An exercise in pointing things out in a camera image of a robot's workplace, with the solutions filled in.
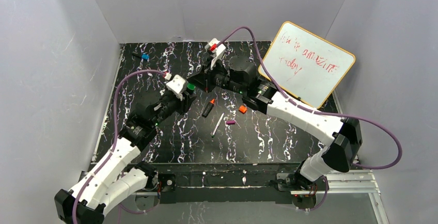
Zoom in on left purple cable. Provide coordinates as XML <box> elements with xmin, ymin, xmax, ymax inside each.
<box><xmin>71</xmin><ymin>69</ymin><xmax>170</xmax><ymax>224</ymax></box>

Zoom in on orange black highlighter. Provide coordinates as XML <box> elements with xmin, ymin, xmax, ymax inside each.
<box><xmin>201</xmin><ymin>99</ymin><xmax>215</xmax><ymax>118</ymax></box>

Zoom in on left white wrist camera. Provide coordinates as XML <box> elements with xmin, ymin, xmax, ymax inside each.
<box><xmin>166</xmin><ymin>74</ymin><xmax>188</xmax><ymax>101</ymax></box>

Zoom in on blue capped black marker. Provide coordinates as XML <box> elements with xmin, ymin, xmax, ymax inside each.
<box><xmin>132</xmin><ymin>52</ymin><xmax>150</xmax><ymax>60</ymax></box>

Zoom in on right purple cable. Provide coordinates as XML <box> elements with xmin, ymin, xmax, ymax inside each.
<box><xmin>213</xmin><ymin>26</ymin><xmax>403</xmax><ymax>170</ymax></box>

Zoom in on orange highlighter cap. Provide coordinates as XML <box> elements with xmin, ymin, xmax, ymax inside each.
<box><xmin>239</xmin><ymin>105</ymin><xmax>247</xmax><ymax>114</ymax></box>

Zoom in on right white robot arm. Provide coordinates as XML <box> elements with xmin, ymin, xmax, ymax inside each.
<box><xmin>188</xmin><ymin>56</ymin><xmax>362</xmax><ymax>183</ymax></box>

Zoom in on aluminium frame rail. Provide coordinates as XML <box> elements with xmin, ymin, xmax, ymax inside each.
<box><xmin>76</xmin><ymin>89</ymin><xmax>391</xmax><ymax>224</ymax></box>

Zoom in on whiteboard with orange frame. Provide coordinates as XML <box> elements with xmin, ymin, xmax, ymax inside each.
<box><xmin>258</xmin><ymin>21</ymin><xmax>356</xmax><ymax>108</ymax></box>

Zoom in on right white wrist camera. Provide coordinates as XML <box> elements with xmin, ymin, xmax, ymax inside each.
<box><xmin>205</xmin><ymin>38</ymin><xmax>226</xmax><ymax>70</ymax></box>

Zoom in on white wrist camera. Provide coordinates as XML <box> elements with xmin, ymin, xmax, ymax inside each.
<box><xmin>166</xmin><ymin>74</ymin><xmax>188</xmax><ymax>101</ymax></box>
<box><xmin>205</xmin><ymin>38</ymin><xmax>226</xmax><ymax>70</ymax></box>

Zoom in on purple cable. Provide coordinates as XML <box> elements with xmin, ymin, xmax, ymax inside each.
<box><xmin>213</xmin><ymin>26</ymin><xmax>403</xmax><ymax>170</ymax></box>
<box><xmin>71</xmin><ymin>69</ymin><xmax>170</xmax><ymax>224</ymax></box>

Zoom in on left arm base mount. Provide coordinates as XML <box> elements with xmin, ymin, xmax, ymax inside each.
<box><xmin>135</xmin><ymin>174</ymin><xmax>175</xmax><ymax>213</ymax></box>

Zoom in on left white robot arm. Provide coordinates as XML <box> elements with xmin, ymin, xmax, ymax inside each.
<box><xmin>54</xmin><ymin>85</ymin><xmax>196</xmax><ymax>223</ymax></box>

